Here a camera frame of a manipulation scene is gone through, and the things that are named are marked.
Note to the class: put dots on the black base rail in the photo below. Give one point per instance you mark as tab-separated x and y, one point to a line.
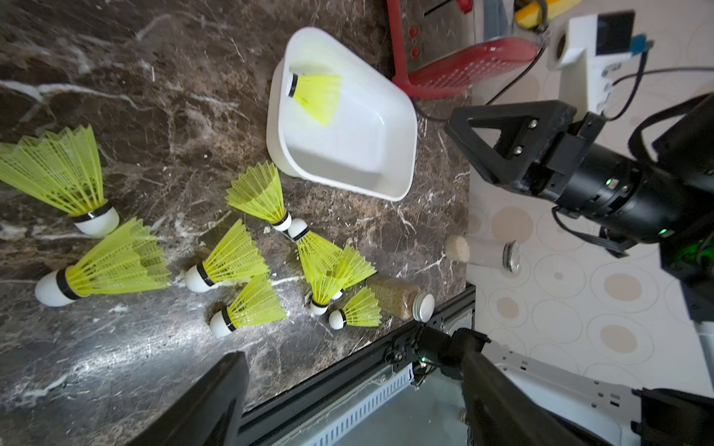
323	409

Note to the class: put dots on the yellow shuttlecock eight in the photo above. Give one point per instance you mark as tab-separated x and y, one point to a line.
362	310

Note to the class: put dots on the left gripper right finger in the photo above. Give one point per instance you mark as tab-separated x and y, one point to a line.
499	413

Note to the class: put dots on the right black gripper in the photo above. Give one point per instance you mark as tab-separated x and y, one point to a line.
535	147

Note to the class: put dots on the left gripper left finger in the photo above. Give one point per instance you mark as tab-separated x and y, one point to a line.
209	413

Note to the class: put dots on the red toaster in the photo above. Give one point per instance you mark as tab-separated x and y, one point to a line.
442	48

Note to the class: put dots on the yellow shuttlecock three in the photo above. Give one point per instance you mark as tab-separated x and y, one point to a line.
235	258

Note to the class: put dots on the white plastic storage box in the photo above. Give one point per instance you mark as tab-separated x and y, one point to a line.
371	146

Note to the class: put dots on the yellow shuttlecock two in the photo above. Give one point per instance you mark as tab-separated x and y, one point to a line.
258	192

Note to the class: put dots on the yellow shuttlecock nine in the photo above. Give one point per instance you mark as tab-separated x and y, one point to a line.
63	170

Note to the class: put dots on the yellow shuttlecock five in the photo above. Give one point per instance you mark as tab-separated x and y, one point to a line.
350	269

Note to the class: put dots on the yellow shuttlecock seven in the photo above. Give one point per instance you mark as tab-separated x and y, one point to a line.
129	260

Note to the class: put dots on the yellow shuttlecock four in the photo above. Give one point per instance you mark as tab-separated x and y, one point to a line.
257	304

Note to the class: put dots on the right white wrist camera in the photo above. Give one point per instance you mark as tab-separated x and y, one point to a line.
584	50

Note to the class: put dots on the yellow shuttlecock one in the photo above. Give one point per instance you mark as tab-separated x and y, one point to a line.
318	95

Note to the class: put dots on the yellow shuttlecock six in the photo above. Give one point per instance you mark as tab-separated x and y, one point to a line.
317	255

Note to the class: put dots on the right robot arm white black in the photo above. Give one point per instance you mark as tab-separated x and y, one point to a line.
685	152

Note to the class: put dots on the glass spice jar silver lid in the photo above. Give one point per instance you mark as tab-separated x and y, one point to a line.
402	299

